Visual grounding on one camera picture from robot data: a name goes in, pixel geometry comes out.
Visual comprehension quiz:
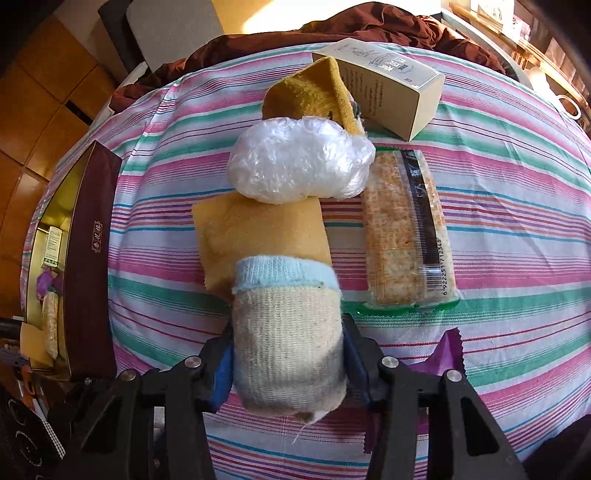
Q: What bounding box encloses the purple snack packet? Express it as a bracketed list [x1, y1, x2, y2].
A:
[362, 327, 464, 455]
[37, 270, 63, 296]

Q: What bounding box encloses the grey yellow blue headboard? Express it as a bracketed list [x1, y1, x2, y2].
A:
[127, 0, 225, 73]

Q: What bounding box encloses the clear cracker packet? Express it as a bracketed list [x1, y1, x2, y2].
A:
[41, 291, 61, 361]
[358, 145, 462, 315]

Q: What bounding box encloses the large yellow sponge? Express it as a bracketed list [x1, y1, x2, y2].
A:
[191, 193, 333, 303]

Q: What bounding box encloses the brown blanket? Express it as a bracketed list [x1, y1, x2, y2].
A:
[111, 2, 513, 112]

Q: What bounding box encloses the large clear plastic bag ball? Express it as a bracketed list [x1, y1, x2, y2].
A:
[227, 116, 376, 205]

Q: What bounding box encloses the wooden bedside table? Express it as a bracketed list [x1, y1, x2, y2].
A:
[443, 0, 591, 107]

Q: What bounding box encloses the mustard yellow sock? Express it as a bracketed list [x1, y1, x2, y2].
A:
[262, 55, 368, 137]

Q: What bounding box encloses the grey bed frame rail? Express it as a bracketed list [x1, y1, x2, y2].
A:
[441, 9, 532, 84]

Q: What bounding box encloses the small green print box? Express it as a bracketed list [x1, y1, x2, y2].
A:
[42, 226, 63, 268]

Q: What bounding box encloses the pale yellow sponge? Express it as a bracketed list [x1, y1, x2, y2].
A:
[19, 322, 49, 367]

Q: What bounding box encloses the gold and maroon tin box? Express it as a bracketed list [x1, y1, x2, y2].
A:
[19, 140, 123, 381]

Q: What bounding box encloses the wooden wardrobe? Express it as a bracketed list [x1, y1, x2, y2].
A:
[0, 14, 118, 319]

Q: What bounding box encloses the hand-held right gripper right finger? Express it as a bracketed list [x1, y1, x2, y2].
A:
[341, 314, 527, 480]

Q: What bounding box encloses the beige sock with blue cuff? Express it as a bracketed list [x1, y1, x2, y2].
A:
[231, 257, 348, 423]

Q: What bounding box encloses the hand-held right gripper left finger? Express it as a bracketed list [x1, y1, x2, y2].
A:
[69, 323, 234, 480]

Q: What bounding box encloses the beige cardboard box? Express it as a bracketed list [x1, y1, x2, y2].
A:
[311, 38, 446, 141]

